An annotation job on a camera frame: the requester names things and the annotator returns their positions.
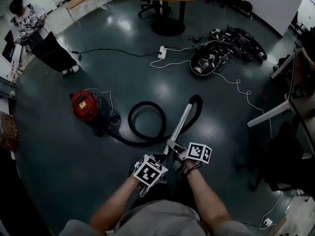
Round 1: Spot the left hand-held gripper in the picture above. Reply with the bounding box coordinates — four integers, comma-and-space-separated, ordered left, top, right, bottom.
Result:
127, 153, 170, 198

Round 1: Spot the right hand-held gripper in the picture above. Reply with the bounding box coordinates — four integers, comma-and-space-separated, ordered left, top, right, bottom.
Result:
166, 138, 212, 179

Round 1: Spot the silver metal vacuum tube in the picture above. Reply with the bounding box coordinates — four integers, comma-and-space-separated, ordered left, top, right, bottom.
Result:
162, 101, 194, 157

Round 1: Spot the black vacuum hose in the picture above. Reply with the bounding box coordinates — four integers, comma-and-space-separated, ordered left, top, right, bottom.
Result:
105, 94, 204, 148

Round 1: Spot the person's left forearm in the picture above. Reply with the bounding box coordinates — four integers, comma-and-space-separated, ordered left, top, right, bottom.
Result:
88, 175, 146, 228

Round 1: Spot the person's right forearm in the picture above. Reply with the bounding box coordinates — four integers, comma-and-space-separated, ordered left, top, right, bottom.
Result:
184, 160, 232, 231

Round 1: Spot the red vacuum cleaner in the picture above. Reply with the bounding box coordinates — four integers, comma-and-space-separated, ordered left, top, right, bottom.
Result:
69, 89, 121, 136

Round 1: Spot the person's grey shirt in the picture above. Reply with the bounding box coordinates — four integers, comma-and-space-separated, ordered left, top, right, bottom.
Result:
59, 199, 247, 236

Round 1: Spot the open black oval case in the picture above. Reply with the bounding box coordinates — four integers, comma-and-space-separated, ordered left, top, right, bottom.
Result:
190, 40, 230, 79

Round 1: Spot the brown box with clear bag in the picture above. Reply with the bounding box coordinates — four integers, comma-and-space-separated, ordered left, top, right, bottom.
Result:
0, 113, 20, 152

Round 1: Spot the black swivel chair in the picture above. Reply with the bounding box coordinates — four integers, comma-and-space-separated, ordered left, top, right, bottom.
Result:
137, 0, 172, 18

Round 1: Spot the grey folded hand cart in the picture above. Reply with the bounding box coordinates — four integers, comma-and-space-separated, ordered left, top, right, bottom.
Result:
0, 79, 18, 100

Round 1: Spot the pile of red white packets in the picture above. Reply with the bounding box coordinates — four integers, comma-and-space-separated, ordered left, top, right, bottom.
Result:
6, 59, 25, 81

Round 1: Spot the white extension cable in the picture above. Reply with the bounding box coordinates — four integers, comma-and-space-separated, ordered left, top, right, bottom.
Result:
150, 47, 274, 140
258, 190, 284, 230

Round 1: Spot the black power cord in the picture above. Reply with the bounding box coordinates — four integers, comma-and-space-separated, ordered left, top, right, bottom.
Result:
71, 48, 160, 58

